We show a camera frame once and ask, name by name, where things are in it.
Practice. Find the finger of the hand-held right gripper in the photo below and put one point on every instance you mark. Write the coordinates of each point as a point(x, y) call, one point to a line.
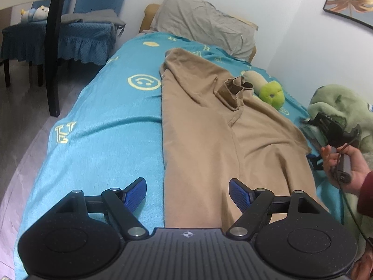
point(316, 162)

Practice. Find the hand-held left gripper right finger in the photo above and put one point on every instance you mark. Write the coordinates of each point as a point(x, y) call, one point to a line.
point(240, 194)

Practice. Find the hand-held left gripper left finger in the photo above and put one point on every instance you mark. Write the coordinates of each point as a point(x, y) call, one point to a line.
point(135, 194)

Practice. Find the tan long-sleeve shirt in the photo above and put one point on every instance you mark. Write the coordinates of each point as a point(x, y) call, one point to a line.
point(204, 140)

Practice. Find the person's right forearm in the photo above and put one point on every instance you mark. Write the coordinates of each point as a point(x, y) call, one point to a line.
point(366, 194)

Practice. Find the person's right hand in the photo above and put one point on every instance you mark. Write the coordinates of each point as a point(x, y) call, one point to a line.
point(357, 169)

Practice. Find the green dinosaur plush blanket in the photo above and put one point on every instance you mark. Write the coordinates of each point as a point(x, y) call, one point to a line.
point(335, 102)

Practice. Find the green round plush toy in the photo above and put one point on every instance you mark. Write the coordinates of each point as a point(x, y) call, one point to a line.
point(272, 94)

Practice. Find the blue printed blanket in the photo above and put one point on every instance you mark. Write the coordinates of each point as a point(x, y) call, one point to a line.
point(102, 128)

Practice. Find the beige cylinder plush toy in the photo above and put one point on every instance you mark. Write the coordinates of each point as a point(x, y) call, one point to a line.
point(255, 77)

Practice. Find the grey pillow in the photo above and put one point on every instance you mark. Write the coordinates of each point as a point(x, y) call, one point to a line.
point(204, 24)

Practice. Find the black table leg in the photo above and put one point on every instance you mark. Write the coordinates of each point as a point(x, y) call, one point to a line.
point(55, 46)

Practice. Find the chair with blue cover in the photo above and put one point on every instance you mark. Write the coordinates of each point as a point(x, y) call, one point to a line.
point(55, 39)

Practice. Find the tan pillow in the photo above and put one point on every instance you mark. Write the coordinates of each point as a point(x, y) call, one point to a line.
point(147, 16)

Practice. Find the grey cloth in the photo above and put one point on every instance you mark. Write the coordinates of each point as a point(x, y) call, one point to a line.
point(90, 17)

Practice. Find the small penguin plush toy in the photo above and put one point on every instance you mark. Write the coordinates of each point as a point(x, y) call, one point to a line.
point(33, 14)

